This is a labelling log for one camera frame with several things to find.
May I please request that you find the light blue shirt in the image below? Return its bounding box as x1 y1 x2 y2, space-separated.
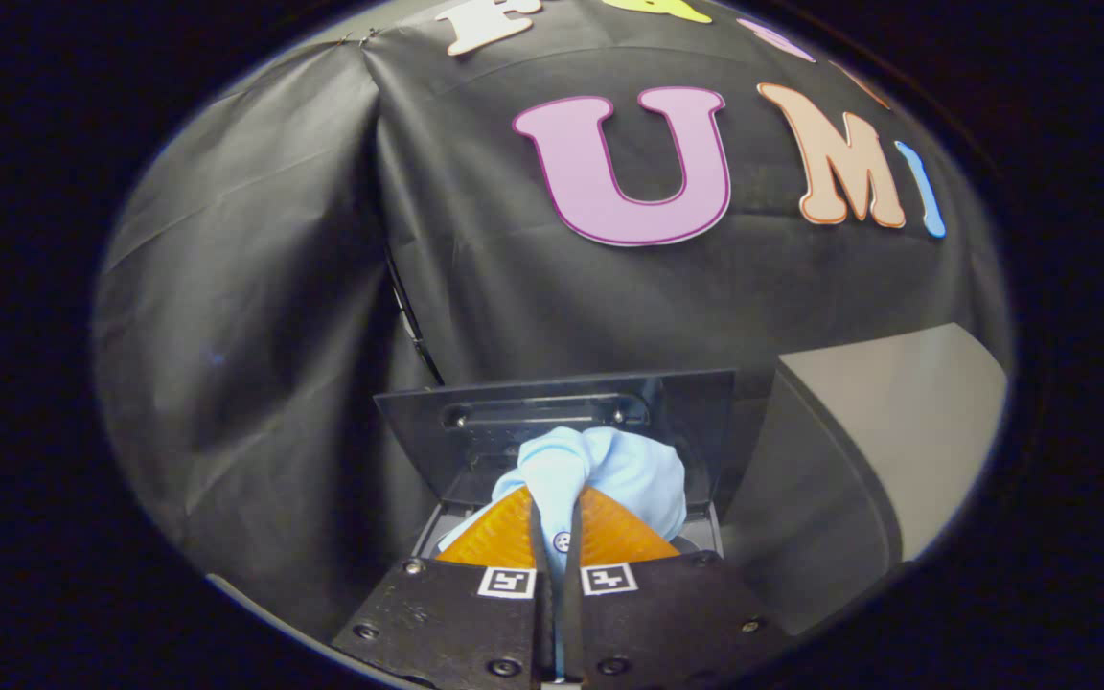
437 425 689 674

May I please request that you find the black backdrop cloth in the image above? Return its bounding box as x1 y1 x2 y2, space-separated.
92 0 1013 645

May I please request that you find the beige cabinet grey top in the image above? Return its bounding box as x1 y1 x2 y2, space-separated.
720 323 1009 638

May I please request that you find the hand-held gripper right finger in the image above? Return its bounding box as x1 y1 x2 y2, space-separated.
560 484 794 687

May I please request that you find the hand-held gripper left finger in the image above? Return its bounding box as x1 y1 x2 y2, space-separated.
332 484 555 687

